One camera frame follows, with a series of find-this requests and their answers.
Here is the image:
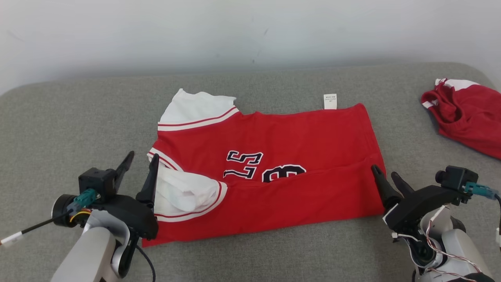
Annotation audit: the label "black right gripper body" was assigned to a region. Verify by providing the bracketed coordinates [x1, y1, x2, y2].
[383, 185, 463, 235]

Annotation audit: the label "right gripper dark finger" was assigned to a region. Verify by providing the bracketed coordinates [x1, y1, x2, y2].
[370, 164, 402, 210]
[391, 172, 415, 197]

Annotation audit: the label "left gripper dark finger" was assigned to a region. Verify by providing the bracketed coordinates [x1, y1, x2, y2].
[136, 154, 160, 208]
[113, 151, 135, 195]

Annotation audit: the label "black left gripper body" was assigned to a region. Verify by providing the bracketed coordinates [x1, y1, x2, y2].
[92, 194, 159, 240]

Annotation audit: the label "red shorts with white stripe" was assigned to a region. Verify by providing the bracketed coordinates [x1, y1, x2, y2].
[421, 78, 501, 160]

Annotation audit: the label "red numbered basketball jersey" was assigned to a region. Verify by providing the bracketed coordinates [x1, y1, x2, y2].
[142, 89, 388, 248]

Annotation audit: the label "teal left camera connector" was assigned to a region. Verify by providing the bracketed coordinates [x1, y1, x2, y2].
[67, 189, 101, 214]

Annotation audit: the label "teal camera connector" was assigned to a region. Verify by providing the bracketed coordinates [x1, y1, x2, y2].
[464, 182, 500, 201]
[67, 189, 101, 214]

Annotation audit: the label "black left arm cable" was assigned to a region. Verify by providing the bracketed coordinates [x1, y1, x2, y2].
[135, 243, 157, 282]

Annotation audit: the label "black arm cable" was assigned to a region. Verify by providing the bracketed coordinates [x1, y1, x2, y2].
[135, 243, 157, 282]
[495, 194, 501, 248]

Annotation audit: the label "thin red white wire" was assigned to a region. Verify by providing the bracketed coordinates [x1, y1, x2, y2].
[425, 204, 483, 277]

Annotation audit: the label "teal right camera connector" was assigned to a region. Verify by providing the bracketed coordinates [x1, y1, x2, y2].
[464, 182, 500, 201]

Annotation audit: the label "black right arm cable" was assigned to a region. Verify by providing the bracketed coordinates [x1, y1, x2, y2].
[495, 194, 501, 248]

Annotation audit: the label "black cable with white label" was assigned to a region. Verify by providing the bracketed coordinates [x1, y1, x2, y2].
[0, 211, 74, 248]

